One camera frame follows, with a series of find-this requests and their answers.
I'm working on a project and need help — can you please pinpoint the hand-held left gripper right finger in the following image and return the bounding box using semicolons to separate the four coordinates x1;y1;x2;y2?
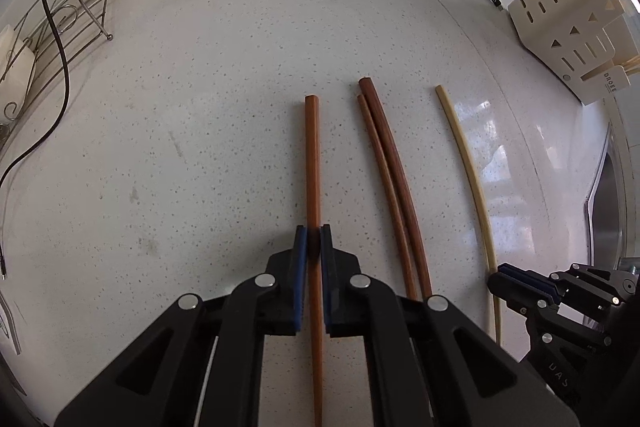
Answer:
320;224;583;427

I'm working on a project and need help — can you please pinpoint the stainless steel sink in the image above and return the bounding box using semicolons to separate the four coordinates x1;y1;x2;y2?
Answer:
582;117;640;323

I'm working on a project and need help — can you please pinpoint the cream plastic utensil holder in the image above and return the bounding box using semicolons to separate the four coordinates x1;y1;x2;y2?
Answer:
507;0;640;106

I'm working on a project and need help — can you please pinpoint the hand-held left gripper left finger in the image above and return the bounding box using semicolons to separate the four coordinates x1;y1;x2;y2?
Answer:
54;224;308;427

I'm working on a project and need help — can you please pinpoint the metal wire rack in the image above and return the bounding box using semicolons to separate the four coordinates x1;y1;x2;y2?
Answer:
0;0;115;122

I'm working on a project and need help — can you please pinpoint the brown wooden chopstick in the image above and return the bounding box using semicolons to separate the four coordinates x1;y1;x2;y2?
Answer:
304;94;326;427
356;93;420;302
358;77;435;300

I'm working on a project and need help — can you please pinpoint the white lidded ceramic bowl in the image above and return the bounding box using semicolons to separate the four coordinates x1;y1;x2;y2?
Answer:
0;24;38;102

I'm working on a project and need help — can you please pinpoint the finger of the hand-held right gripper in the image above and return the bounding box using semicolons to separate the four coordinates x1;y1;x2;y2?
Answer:
499;262;640;309
487;271;560;324

